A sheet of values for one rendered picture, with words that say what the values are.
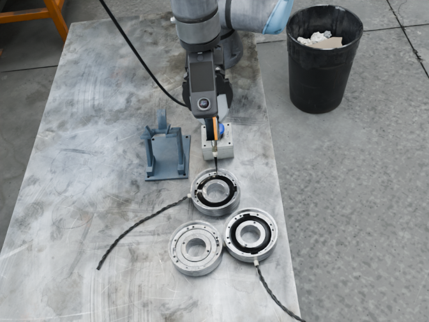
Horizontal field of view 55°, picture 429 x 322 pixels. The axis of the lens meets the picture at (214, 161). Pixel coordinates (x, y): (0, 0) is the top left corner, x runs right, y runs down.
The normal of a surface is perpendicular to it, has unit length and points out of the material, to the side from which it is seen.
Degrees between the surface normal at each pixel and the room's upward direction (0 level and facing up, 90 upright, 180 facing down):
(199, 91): 32
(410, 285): 0
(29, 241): 0
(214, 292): 0
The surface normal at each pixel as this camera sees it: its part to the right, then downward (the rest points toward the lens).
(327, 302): -0.11, -0.61
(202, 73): -0.05, -0.11
